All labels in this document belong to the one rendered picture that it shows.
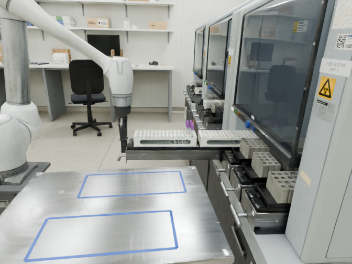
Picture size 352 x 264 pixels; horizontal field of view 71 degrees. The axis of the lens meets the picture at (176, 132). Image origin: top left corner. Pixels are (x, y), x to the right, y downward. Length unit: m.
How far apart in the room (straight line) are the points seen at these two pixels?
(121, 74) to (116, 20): 3.63
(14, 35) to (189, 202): 1.02
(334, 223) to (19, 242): 0.77
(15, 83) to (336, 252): 1.36
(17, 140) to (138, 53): 3.63
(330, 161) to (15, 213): 0.82
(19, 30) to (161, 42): 3.48
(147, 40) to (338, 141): 4.20
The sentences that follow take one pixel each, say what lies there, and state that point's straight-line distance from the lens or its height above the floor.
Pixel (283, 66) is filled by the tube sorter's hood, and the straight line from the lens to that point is 0.83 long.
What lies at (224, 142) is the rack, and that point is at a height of 0.81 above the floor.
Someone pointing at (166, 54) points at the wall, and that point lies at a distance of 4.63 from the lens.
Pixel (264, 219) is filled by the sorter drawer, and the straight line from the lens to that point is 0.84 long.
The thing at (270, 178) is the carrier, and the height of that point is 0.87.
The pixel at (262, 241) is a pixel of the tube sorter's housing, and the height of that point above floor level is 0.73.
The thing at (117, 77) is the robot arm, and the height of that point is 1.13.
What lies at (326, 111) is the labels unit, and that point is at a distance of 0.66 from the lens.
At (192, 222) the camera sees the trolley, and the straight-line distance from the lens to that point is 0.72.
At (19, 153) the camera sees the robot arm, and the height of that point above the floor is 0.82.
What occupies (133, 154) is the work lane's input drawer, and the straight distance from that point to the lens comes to 1.17.
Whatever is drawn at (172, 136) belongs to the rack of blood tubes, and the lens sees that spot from 1.16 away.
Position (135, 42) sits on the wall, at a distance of 4.65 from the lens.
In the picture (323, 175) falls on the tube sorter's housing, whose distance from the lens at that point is 0.67.
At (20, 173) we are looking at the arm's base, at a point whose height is 0.73.
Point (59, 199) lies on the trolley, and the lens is 0.87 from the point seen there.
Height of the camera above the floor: 1.28
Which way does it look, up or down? 20 degrees down
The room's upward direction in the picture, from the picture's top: 1 degrees clockwise
